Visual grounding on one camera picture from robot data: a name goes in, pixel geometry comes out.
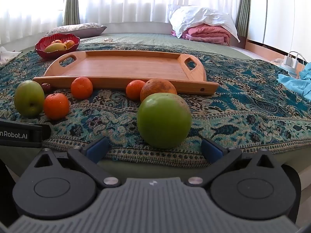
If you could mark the pink folded blanket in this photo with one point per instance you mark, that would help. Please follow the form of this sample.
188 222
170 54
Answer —
209 34

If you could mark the green quilted bedspread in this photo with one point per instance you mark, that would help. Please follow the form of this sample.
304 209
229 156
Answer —
150 41

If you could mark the light blue cloth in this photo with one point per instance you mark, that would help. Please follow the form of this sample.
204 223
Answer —
296 81

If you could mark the small dark red fruit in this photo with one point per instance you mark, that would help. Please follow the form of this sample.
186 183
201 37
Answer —
46 87

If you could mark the white charger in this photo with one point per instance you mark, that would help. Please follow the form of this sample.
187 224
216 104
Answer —
291 62

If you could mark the green curtain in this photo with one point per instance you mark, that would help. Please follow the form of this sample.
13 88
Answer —
71 2
243 7

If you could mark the small green apple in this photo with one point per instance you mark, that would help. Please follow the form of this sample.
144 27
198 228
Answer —
29 98

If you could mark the large green apple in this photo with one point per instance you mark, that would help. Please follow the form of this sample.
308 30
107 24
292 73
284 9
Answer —
164 120

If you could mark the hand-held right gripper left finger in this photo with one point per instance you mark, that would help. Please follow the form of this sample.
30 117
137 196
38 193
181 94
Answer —
97 148

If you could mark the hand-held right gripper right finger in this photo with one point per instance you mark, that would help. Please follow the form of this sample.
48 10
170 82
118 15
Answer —
211 150

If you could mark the orange mandarin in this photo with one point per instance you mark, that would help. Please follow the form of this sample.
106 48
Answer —
134 90
82 87
56 106

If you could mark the yellow mango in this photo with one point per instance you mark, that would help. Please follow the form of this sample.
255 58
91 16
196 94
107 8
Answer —
55 47

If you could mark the teal paisley blanket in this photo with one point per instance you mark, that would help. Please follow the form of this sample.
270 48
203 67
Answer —
243 106

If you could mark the orange-red mango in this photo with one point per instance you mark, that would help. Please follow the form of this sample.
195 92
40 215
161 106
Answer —
69 43
57 41

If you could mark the floral grey pillow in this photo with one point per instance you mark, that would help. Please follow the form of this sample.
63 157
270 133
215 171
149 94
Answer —
73 30

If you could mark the white pillow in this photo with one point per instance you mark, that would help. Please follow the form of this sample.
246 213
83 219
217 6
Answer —
201 17

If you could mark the large blemished orange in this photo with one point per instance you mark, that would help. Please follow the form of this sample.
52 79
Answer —
159 85

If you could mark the white wardrobe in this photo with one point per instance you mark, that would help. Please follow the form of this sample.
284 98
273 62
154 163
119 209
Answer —
279 12

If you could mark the white crumpled paper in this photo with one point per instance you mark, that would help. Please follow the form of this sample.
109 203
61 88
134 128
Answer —
8 54

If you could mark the red glass bowl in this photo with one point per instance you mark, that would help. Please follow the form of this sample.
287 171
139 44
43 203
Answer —
45 53

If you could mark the white sheer curtain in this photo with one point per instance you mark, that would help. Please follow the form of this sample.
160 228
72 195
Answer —
133 0

